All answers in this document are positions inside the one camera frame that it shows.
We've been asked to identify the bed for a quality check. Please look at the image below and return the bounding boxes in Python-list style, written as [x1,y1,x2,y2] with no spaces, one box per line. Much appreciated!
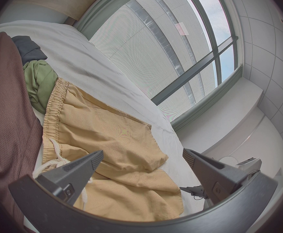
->
[0,0,205,233]

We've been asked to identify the green garment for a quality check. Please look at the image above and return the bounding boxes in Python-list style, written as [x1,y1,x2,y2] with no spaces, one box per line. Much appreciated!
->
[23,60,59,115]

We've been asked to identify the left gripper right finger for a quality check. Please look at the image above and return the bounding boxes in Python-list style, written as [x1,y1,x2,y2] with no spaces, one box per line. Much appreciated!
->
[182,148,249,207]

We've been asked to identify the brown garment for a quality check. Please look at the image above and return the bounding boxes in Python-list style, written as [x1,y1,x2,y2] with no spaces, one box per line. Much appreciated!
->
[0,32,43,227]

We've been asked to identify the black garment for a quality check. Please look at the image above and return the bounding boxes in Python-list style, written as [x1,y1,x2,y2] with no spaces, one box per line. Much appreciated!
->
[11,35,48,64]

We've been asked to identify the window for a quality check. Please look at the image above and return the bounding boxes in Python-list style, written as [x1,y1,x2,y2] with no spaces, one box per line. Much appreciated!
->
[88,0,239,124]

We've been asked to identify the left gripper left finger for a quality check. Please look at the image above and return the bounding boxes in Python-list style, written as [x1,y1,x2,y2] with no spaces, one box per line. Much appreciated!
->
[36,150,104,206]

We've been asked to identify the tan shorts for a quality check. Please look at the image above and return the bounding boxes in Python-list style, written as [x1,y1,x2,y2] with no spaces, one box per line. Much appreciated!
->
[33,78,184,222]

